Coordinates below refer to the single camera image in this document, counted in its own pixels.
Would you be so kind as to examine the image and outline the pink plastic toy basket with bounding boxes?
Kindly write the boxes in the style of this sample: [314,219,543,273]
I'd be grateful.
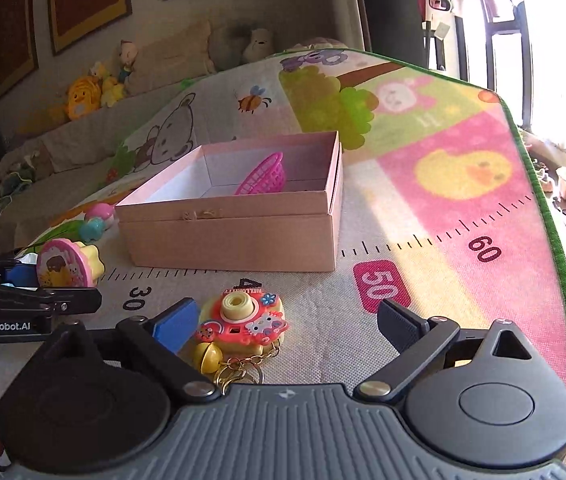
[234,152,286,196]

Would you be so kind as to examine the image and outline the yellow chick plush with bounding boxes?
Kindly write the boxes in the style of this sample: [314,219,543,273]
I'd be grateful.
[66,76,102,120]

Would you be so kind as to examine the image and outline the colourful cartoon play mat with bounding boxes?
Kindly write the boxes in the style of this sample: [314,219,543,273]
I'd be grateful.
[0,48,566,480]

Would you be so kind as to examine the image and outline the small doll plush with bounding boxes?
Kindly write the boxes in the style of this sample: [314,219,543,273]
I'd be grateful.
[118,40,138,84]

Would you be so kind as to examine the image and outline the framed wall picture left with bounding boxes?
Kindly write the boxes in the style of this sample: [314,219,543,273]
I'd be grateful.
[0,0,39,99]

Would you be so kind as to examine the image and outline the pink yellow toy cake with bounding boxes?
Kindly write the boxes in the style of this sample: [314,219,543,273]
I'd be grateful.
[36,238,105,288]

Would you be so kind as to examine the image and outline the pink teal squirt toy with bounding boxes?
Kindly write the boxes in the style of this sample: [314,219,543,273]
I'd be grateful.
[33,203,115,254]

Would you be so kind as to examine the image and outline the grey neck pillow bear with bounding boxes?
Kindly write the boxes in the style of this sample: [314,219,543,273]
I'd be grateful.
[208,25,275,72]

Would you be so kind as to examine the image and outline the red toy camera keychain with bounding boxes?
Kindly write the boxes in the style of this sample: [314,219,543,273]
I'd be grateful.
[192,286,289,390]

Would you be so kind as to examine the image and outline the pink cardboard box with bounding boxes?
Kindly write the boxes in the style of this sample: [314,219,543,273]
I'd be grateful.
[116,131,342,272]

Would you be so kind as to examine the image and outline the beige cushion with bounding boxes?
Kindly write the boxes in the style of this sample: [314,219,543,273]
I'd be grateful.
[124,21,216,96]

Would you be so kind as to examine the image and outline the beige covered sofa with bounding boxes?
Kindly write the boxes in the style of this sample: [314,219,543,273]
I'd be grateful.
[0,49,353,252]

